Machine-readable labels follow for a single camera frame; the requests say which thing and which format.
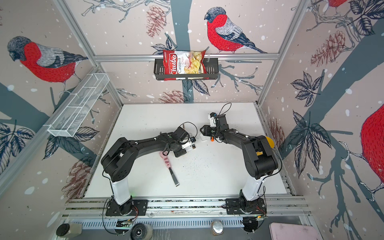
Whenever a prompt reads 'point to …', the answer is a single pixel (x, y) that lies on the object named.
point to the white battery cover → (203, 138)
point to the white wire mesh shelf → (79, 104)
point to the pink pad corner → (292, 231)
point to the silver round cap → (217, 227)
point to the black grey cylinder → (69, 230)
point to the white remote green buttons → (193, 147)
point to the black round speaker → (140, 231)
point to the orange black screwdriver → (212, 139)
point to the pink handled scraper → (165, 157)
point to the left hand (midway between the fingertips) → (181, 148)
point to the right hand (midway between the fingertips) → (202, 131)
